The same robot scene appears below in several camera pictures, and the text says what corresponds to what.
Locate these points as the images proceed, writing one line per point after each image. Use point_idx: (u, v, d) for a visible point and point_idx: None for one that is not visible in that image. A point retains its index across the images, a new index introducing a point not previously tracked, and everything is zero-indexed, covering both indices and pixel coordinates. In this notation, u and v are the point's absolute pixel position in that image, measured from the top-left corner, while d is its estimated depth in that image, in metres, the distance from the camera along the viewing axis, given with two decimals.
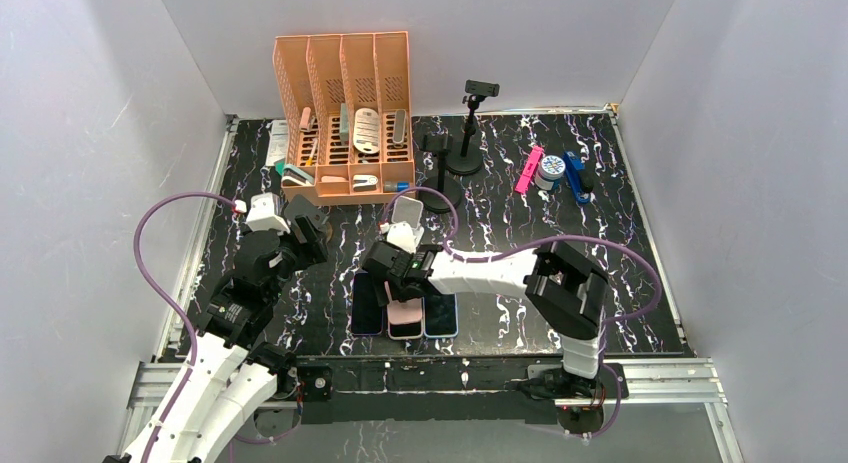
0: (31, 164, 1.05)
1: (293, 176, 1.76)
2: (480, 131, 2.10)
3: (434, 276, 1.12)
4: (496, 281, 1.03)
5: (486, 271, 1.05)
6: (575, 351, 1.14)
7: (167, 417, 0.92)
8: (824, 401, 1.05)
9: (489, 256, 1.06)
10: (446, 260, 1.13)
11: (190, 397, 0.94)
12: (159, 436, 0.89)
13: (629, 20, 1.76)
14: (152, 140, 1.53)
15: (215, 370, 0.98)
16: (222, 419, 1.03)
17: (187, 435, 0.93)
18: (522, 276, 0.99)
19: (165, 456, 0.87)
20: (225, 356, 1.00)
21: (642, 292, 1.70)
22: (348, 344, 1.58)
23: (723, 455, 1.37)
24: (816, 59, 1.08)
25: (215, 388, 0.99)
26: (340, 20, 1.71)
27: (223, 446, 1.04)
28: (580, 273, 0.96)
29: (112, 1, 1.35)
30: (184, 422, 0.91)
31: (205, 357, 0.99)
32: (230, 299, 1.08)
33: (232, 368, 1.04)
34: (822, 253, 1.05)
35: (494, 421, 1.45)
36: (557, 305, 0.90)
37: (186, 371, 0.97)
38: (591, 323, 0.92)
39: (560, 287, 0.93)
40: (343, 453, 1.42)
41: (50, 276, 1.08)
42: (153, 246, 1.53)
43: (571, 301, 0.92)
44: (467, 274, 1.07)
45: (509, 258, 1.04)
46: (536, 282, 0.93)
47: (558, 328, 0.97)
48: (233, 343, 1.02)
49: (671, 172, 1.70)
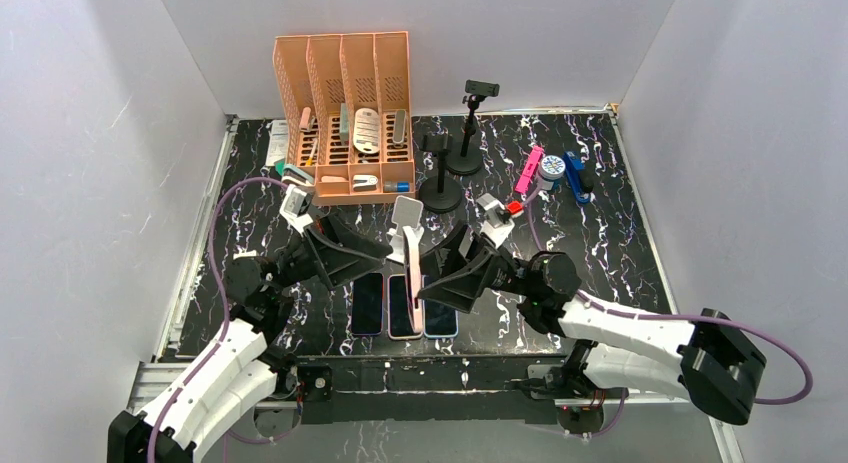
0: (31, 164, 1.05)
1: (293, 176, 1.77)
2: (481, 131, 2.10)
3: (565, 319, 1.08)
4: (641, 342, 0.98)
5: (630, 329, 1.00)
6: (634, 382, 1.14)
7: (188, 382, 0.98)
8: (822, 402, 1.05)
9: (636, 313, 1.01)
10: (580, 306, 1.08)
11: (213, 370, 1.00)
12: (177, 399, 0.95)
13: (630, 20, 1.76)
14: (152, 141, 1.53)
15: (239, 350, 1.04)
16: (222, 409, 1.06)
17: (200, 407, 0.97)
18: (675, 346, 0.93)
19: (179, 418, 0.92)
20: (250, 339, 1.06)
21: (641, 292, 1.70)
22: (348, 345, 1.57)
23: (723, 455, 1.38)
24: (816, 59, 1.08)
25: (234, 368, 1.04)
26: (339, 20, 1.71)
27: (216, 440, 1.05)
28: (738, 354, 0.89)
29: (113, 1, 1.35)
30: (202, 392, 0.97)
31: (231, 337, 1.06)
32: None
33: (253, 354, 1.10)
34: (822, 253, 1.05)
35: (498, 421, 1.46)
36: (714, 386, 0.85)
37: (213, 347, 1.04)
38: (745, 409, 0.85)
39: (718, 364, 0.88)
40: (343, 453, 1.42)
41: (49, 277, 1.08)
42: (153, 246, 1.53)
43: (733, 384, 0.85)
44: (606, 328, 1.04)
45: (661, 322, 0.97)
46: (693, 356, 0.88)
47: (705, 407, 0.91)
48: (260, 329, 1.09)
49: (671, 172, 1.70)
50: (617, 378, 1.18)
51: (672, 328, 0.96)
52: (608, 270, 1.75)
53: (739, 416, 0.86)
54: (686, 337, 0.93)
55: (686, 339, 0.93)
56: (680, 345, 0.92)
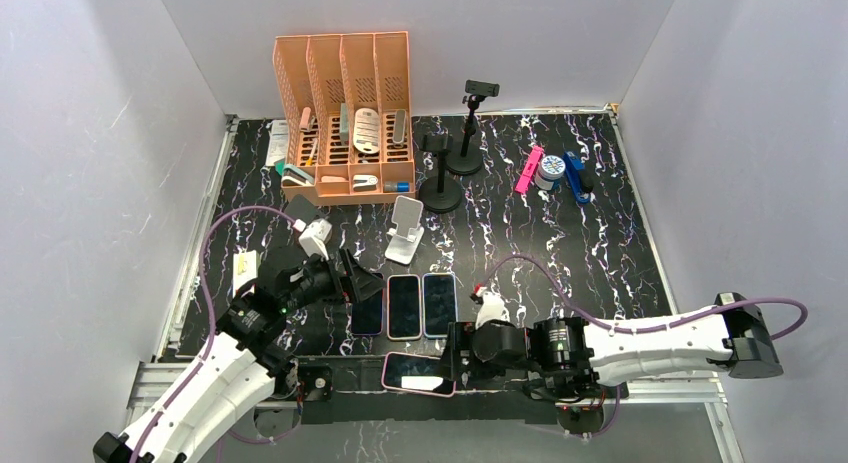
0: (32, 165, 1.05)
1: (293, 176, 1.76)
2: (480, 131, 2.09)
3: (598, 355, 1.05)
4: (682, 349, 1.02)
5: (666, 341, 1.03)
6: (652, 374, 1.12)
7: (169, 405, 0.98)
8: (822, 399, 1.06)
9: (666, 323, 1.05)
10: (604, 335, 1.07)
11: (195, 389, 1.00)
12: (159, 422, 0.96)
13: (630, 20, 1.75)
14: (152, 141, 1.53)
15: (222, 369, 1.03)
16: (214, 418, 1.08)
17: (183, 427, 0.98)
18: (719, 342, 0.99)
19: (159, 442, 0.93)
20: (234, 357, 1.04)
21: (641, 292, 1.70)
22: (348, 345, 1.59)
23: (722, 455, 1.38)
24: (816, 59, 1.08)
25: (219, 385, 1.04)
26: (339, 20, 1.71)
27: (211, 444, 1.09)
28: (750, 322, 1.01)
29: (112, 1, 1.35)
30: (183, 414, 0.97)
31: (216, 354, 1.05)
32: (249, 305, 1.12)
33: (240, 370, 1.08)
34: (821, 253, 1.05)
35: (498, 421, 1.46)
36: (766, 360, 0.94)
37: (196, 364, 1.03)
38: (779, 365, 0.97)
39: (756, 339, 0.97)
40: (343, 453, 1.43)
41: (49, 276, 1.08)
42: (153, 246, 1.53)
43: (770, 354, 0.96)
44: (643, 348, 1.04)
45: (693, 323, 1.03)
46: (743, 346, 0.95)
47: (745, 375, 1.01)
48: (245, 345, 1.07)
49: (671, 173, 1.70)
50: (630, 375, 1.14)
51: (705, 326, 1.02)
52: (608, 270, 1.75)
53: (775, 373, 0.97)
54: (721, 330, 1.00)
55: (721, 331, 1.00)
56: (724, 340, 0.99)
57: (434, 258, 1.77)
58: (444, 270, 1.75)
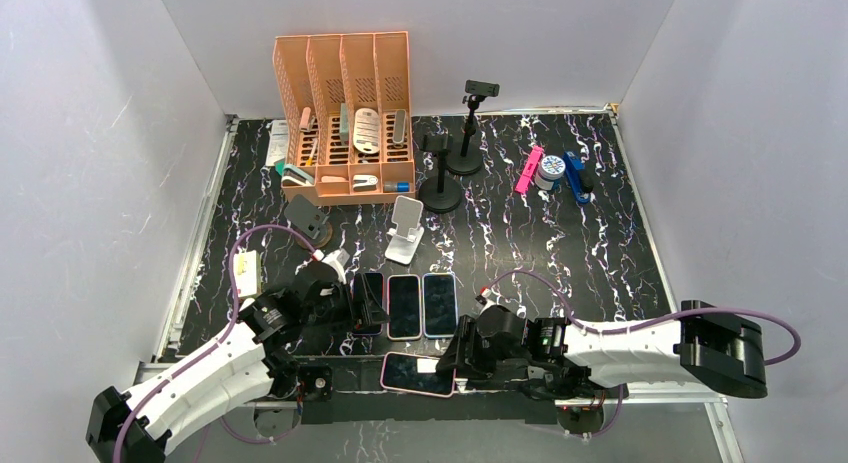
0: (32, 164, 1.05)
1: (293, 176, 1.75)
2: (481, 131, 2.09)
3: (570, 352, 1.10)
4: (639, 352, 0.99)
5: (626, 343, 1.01)
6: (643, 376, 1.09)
7: (177, 375, 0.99)
8: (823, 399, 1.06)
9: (627, 327, 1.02)
10: (578, 334, 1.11)
11: (203, 369, 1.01)
12: (162, 390, 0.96)
13: (630, 20, 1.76)
14: (152, 141, 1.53)
15: (234, 357, 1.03)
16: (208, 404, 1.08)
17: (180, 402, 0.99)
18: (670, 346, 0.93)
19: (157, 410, 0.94)
20: (248, 349, 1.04)
21: (641, 292, 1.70)
22: (348, 344, 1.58)
23: (723, 455, 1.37)
24: (815, 60, 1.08)
25: (224, 371, 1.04)
26: (340, 20, 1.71)
27: (195, 429, 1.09)
28: (726, 331, 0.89)
29: (112, 0, 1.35)
30: (185, 389, 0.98)
31: (232, 340, 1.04)
32: (273, 304, 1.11)
33: (250, 361, 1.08)
34: (821, 253, 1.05)
35: (499, 423, 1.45)
36: (715, 370, 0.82)
37: (212, 344, 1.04)
38: (754, 378, 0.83)
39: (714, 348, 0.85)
40: (343, 453, 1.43)
41: (49, 276, 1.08)
42: (154, 246, 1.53)
43: (733, 363, 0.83)
44: (607, 348, 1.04)
45: (652, 327, 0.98)
46: (688, 352, 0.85)
47: (727, 390, 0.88)
48: (261, 339, 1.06)
49: (671, 173, 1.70)
50: (623, 376, 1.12)
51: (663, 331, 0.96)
52: (608, 270, 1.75)
53: (756, 387, 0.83)
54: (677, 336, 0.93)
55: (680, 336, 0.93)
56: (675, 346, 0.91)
57: (434, 258, 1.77)
58: (444, 270, 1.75)
